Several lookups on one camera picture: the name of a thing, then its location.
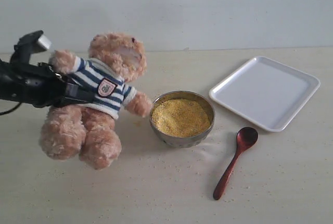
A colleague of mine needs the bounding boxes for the dark red wooden spoon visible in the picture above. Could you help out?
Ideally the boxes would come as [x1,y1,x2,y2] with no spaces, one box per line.
[213,127,259,201]

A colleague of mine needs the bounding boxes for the beige teddy bear striped sweater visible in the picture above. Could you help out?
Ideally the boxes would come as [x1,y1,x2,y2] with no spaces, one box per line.
[39,32,152,170]

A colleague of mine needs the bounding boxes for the white rectangular plastic tray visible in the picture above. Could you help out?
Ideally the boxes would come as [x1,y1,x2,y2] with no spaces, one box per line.
[209,56,321,132]

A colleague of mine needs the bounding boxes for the yellow millet grains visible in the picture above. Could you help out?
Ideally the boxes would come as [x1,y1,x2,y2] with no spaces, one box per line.
[152,98,211,138]

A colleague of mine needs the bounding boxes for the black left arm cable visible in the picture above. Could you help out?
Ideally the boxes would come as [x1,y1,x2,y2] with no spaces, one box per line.
[0,103,23,116]

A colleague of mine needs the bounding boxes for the metal bowl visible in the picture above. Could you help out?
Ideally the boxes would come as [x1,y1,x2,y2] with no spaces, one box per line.
[149,90,215,148]

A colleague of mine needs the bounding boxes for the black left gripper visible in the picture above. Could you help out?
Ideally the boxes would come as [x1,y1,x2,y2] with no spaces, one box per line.
[0,58,96,108]

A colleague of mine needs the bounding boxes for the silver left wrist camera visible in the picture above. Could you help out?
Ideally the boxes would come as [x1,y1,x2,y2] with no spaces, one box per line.
[36,34,52,53]

